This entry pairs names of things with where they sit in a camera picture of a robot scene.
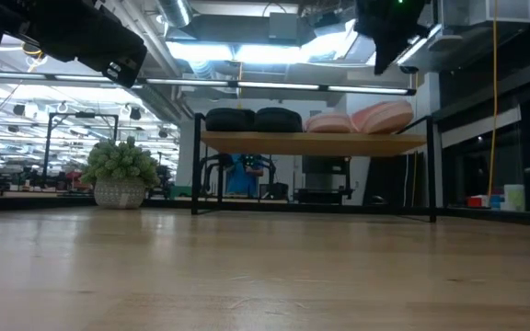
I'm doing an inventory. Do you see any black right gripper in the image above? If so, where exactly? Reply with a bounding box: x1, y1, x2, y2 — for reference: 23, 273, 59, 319
354, 0, 432, 76

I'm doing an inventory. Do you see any pink slide sandal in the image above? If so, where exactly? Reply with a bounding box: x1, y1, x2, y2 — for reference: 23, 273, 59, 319
302, 112, 356, 135
351, 99, 415, 136

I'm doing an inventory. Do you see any long ceiling light bar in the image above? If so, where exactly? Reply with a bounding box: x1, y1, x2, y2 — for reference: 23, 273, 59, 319
0, 70, 418, 97

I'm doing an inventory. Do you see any pale green spiky potted plant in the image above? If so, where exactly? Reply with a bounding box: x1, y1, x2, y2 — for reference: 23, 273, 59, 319
79, 136, 161, 211

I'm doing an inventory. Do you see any white and green container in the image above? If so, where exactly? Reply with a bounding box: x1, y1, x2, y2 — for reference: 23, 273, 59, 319
503, 183, 527, 212

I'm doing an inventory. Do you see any person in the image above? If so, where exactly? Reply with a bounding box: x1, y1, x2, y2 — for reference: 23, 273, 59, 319
221, 153, 267, 198

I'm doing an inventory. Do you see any black background rig frame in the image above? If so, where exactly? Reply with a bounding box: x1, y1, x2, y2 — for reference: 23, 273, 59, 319
40, 111, 121, 185

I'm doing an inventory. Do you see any wooden shelf with black frame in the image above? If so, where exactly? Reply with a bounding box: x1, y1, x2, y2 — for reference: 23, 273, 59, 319
190, 112, 438, 224

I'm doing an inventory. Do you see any yellow cable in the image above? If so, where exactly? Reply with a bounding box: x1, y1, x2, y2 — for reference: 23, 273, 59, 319
487, 0, 500, 199

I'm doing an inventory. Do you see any black aluminium table frame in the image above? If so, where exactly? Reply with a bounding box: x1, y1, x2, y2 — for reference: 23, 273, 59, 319
0, 192, 530, 229

